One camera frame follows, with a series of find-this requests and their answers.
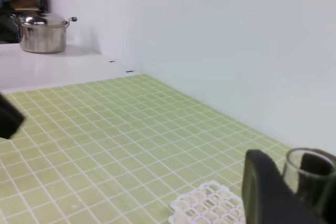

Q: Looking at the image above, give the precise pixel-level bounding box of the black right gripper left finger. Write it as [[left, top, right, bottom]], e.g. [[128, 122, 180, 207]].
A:
[[0, 94, 25, 140]]

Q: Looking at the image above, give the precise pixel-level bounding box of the stainless steel pot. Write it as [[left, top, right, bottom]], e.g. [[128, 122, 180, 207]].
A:
[[11, 7, 78, 54]]

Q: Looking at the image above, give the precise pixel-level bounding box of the clear glass test tube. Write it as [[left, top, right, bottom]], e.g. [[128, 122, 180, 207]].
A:
[[282, 148, 335, 217]]

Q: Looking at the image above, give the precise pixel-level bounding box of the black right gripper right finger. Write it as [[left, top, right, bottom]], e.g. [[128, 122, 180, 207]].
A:
[[241, 150, 335, 223]]

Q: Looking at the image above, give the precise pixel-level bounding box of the white plastic test tube rack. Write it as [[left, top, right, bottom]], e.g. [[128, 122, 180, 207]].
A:
[[168, 181, 246, 224]]

